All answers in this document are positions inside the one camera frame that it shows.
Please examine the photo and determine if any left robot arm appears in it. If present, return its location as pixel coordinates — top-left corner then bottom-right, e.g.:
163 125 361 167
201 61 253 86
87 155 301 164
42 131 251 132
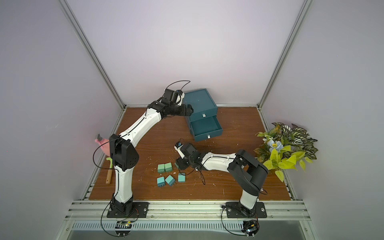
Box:
110 101 194 216

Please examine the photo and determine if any electronics board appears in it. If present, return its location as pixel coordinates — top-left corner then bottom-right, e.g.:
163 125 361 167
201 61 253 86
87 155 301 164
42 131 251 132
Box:
242 220 260 238
115 221 133 238

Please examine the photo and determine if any aluminium front rail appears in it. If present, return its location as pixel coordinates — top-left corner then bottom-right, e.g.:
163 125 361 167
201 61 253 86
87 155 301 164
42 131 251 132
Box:
64 200 311 221

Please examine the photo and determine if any teal plug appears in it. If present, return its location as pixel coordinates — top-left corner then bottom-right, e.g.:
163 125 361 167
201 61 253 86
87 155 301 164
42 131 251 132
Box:
165 175 176 186
178 173 186 183
157 177 166 188

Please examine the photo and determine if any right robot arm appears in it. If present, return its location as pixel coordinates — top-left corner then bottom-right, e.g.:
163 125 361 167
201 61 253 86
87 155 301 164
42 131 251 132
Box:
174 142 269 212

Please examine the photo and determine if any artificial green plant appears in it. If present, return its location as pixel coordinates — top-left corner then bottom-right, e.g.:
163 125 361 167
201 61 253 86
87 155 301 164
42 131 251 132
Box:
254 122 318 182

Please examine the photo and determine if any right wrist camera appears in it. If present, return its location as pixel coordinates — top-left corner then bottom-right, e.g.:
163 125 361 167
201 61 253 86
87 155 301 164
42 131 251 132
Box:
174 141 185 159

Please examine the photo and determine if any teal top drawer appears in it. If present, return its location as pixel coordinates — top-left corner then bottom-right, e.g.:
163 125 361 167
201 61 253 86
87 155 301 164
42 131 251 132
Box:
186 108 218 122

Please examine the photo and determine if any left electronics board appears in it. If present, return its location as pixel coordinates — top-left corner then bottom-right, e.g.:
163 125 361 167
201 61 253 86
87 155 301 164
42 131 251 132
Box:
115 221 133 238

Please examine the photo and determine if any green plug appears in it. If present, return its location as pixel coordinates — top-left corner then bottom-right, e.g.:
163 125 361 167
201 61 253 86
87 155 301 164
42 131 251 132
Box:
157 164 166 174
165 163 173 173

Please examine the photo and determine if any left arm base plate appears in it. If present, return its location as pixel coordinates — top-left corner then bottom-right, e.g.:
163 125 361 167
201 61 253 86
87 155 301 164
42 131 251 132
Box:
107 202 150 219

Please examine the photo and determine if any green wooden-handled tool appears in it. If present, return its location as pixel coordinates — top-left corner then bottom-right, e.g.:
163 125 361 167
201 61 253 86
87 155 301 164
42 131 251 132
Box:
106 157 114 184

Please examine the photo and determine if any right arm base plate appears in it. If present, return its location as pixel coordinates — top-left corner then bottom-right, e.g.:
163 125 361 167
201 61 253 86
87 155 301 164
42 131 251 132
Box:
222 202 267 219

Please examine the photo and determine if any teal three-drawer cabinet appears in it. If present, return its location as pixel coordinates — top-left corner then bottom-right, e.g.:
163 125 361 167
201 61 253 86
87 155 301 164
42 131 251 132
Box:
184 89 218 128

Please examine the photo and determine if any right electronics board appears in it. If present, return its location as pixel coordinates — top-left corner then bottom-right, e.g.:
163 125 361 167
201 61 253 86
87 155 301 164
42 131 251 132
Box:
242 220 260 238

